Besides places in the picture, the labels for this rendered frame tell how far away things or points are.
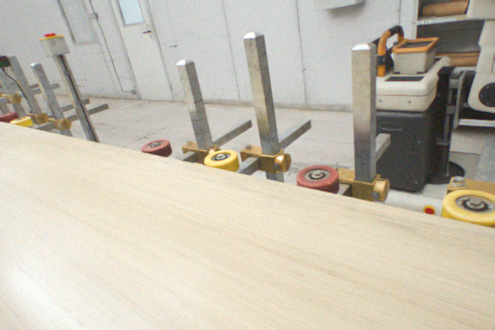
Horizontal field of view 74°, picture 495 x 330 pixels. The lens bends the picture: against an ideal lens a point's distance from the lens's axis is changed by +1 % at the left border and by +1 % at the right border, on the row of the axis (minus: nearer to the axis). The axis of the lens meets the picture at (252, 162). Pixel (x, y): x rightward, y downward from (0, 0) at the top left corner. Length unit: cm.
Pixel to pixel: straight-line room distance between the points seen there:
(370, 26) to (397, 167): 202
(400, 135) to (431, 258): 117
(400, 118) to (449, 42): 182
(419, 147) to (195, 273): 130
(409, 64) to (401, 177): 52
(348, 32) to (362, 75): 288
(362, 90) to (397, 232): 29
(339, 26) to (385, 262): 322
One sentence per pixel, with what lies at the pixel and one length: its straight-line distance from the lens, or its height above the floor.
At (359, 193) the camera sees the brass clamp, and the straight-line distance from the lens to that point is 77.
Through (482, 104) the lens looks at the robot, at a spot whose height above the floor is 68.
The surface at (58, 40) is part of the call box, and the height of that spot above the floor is 120.
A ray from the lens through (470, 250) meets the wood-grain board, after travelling 50.
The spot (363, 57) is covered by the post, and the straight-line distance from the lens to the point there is 66.
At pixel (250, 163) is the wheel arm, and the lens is 84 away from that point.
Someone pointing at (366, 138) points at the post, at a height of 93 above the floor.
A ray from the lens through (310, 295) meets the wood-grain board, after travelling 42.
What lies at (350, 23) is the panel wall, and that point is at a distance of 353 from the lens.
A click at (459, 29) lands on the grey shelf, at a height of 74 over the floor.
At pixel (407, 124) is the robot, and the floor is 64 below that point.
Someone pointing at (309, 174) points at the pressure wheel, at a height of 90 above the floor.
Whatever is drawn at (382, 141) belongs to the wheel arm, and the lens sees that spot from 97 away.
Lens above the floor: 122
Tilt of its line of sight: 26 degrees down
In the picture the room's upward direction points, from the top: 10 degrees counter-clockwise
